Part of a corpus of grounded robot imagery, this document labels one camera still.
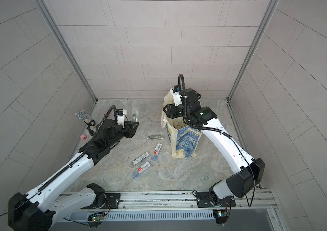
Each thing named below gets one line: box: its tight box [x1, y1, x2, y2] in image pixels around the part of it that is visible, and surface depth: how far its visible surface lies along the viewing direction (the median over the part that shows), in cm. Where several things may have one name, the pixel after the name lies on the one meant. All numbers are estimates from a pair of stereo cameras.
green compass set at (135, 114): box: [131, 106, 139, 123], surface depth 75 cm
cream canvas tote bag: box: [161, 89, 203, 159], surface depth 79 cm
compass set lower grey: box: [132, 151, 150, 166], surface depth 86 cm
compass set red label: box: [150, 142, 163, 162], surface depth 88 cm
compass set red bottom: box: [131, 161, 151, 180], surface depth 81 cm
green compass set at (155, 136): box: [146, 134, 165, 141], surface depth 96 cm
